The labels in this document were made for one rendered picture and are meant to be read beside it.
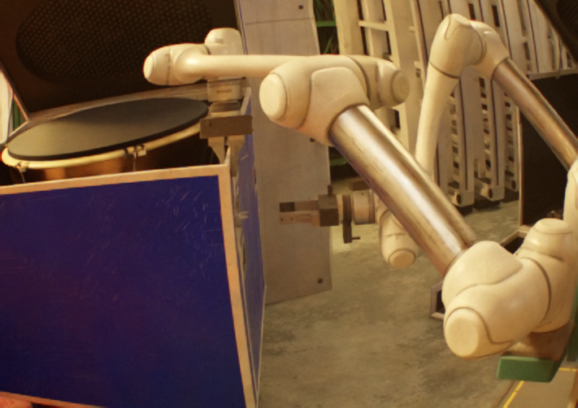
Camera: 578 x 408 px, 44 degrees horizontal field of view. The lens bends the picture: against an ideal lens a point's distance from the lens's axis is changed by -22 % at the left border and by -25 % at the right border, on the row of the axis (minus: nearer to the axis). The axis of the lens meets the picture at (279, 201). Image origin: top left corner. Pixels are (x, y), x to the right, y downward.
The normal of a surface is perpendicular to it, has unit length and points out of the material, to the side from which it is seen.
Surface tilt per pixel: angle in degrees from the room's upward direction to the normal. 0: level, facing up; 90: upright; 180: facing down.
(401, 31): 90
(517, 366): 90
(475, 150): 90
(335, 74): 37
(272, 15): 90
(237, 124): 80
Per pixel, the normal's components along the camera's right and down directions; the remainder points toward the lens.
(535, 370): -0.57, 0.27
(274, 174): 0.36, 0.25
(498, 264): 0.15, -0.72
